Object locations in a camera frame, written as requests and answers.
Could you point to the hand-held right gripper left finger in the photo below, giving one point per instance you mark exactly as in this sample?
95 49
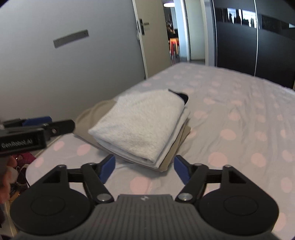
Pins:
108 168

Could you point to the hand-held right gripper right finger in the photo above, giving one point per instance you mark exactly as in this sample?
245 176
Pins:
181 169

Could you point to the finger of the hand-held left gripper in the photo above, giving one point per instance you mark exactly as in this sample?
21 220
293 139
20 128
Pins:
62 127
36 121

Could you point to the grey fleece sweatshirt navy cuffs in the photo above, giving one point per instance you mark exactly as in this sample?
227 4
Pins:
138 124

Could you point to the person's left hand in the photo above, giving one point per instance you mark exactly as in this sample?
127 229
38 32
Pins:
4 189

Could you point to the folded beige pants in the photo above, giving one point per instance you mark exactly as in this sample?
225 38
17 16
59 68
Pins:
92 115

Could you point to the patterned sneaker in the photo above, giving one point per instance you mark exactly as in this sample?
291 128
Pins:
22 178

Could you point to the bed with polka dot sheet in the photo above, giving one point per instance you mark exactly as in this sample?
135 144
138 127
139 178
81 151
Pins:
230 115

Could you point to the orange stool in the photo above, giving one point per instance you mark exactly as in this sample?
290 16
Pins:
174 49

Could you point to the beige room door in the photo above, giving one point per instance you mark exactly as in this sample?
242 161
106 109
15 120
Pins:
154 46

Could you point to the black sliding door wardrobe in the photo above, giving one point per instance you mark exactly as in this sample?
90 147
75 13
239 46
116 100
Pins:
235 46

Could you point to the round ceiling light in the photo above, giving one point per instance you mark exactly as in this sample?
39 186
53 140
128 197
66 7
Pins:
168 4

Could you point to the white door frame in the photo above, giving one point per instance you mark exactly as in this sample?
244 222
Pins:
208 34

